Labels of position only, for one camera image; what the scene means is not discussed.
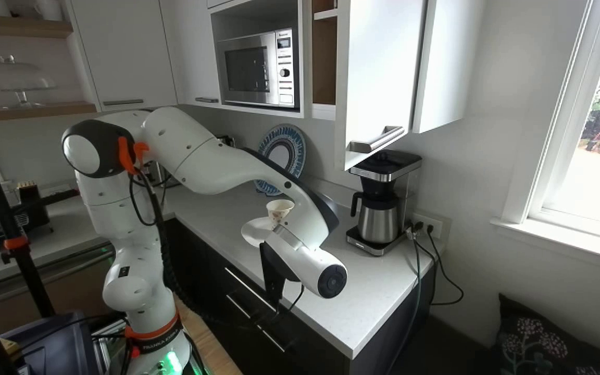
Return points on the blue patterned decorative plate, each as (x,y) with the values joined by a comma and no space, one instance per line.
(292,148)

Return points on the glass cake dome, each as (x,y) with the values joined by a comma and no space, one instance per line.
(10,76)

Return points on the white framed window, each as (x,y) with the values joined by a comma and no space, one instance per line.
(592,173)

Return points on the plain white cabinet door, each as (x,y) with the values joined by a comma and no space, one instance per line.
(448,64)

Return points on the black tripod pole orange clamp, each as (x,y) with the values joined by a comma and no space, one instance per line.
(10,215)

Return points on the black base cabinet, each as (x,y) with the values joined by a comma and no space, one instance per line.
(327,347)

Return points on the white wall power outlet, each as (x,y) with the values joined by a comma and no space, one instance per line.
(428,226)

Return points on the dark floral sofa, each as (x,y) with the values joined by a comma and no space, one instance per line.
(551,347)

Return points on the silver microwave oven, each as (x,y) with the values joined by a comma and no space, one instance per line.
(250,70)

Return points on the wooden shelf under dome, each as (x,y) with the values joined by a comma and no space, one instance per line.
(10,112)

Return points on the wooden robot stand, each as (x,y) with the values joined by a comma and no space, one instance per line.
(206,340)

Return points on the narrow white cupboard door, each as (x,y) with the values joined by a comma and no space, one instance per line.
(189,49)

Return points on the steel black coffee maker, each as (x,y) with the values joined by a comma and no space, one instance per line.
(379,222)

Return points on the black box on counter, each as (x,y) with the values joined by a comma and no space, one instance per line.
(35,207)

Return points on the blue grey bag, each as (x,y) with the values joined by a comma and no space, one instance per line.
(56,347)

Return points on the wide white cupboard door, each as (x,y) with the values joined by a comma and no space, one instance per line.
(125,49)

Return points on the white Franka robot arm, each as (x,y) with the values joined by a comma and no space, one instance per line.
(196,160)

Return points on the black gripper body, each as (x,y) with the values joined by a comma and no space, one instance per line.
(276,268)

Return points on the thin wooden wall shelf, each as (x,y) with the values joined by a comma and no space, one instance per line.
(16,25)

